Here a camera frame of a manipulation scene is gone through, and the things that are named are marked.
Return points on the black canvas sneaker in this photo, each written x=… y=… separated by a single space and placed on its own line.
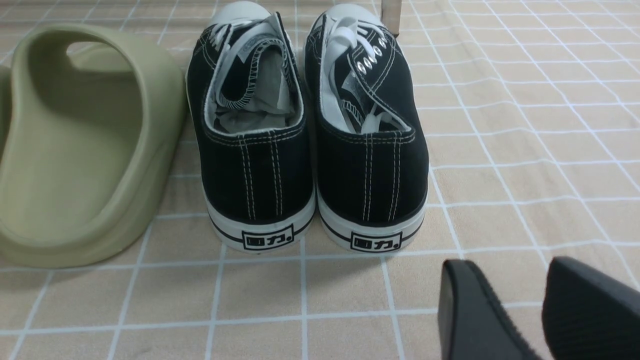
x=372 y=157
x=247 y=105

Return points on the black left canvas sneaker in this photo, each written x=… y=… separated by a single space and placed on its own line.
x=247 y=105

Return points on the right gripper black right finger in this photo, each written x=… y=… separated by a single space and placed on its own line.
x=588 y=315

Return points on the green right slide slipper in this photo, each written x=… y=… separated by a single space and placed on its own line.
x=96 y=116

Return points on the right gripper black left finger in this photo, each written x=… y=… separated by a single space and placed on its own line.
x=472 y=322

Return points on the black right canvas sneaker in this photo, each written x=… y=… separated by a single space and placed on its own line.
x=372 y=157

